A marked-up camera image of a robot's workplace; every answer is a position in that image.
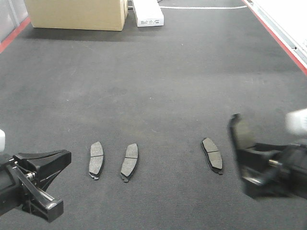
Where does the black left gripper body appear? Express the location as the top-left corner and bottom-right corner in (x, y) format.
(0, 162), (29, 216)

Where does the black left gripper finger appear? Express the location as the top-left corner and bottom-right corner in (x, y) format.
(13, 149), (71, 191)
(7, 165), (64, 223)

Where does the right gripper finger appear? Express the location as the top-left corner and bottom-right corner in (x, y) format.
(242, 168), (288, 199)

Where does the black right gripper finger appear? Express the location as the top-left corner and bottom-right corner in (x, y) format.
(239, 143), (287, 165)

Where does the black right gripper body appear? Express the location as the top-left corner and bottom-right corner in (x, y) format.
(273, 143), (307, 199)

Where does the grey brake pad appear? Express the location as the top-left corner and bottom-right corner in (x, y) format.
(201, 138), (224, 175)
(89, 141), (105, 180)
(120, 143), (139, 183)
(229, 114), (258, 184)

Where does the black conveyor belt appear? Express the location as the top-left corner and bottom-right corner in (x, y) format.
(0, 0), (307, 230)

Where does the brown cardboard box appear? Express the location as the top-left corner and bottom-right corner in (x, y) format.
(25, 0), (128, 31)

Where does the white long carton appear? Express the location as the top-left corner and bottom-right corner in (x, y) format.
(132, 0), (164, 27)

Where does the white conveyor side rail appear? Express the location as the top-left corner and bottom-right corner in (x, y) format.
(244, 0), (307, 74)

